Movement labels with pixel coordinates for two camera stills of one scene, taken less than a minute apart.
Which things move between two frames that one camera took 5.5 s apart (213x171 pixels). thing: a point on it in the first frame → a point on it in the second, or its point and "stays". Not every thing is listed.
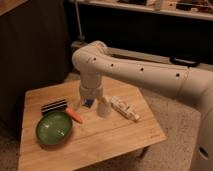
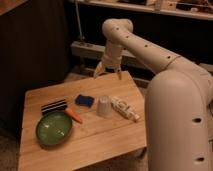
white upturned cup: x=103 y=110 stays
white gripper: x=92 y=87 → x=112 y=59
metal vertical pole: x=79 y=19 stays
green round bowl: x=54 y=128 stays
